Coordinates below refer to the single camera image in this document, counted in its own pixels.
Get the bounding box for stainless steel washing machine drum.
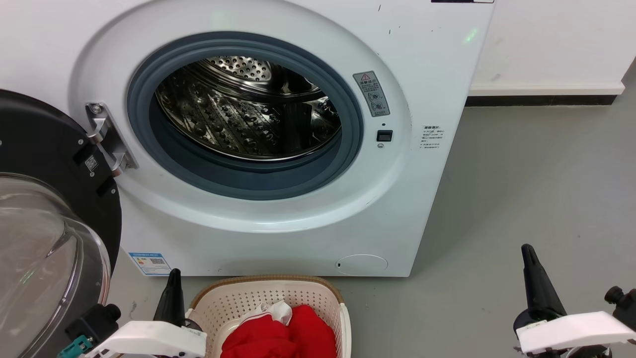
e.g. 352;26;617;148
155;55;343;162

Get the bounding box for grey warning triangle sticker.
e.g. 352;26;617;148
352;70;391;118

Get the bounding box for cream perforated laundry basket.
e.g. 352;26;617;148
188;274;353;358

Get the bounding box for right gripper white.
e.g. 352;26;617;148
513;243;636;357

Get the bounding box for red garment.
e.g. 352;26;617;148
220;304;338;358

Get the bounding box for silver metal door hinge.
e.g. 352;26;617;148
85;101;139;178

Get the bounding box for blue energy label sticker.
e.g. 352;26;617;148
128;252;172;277

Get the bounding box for white front-load washing machine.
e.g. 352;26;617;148
0;0;496;278

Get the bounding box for grey rubber door gasket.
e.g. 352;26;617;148
126;31;365;201

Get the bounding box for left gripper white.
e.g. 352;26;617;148
82;268;208;358

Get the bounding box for white text notice sticker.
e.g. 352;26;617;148
418;124;446;150

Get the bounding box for black baseboard strip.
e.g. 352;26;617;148
465;94;618;107

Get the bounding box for black glass washer door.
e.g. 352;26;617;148
0;89;123;358

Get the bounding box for white garment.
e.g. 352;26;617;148
243;299;293;327

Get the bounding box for round white filter cover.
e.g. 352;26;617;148
335;254;389;277

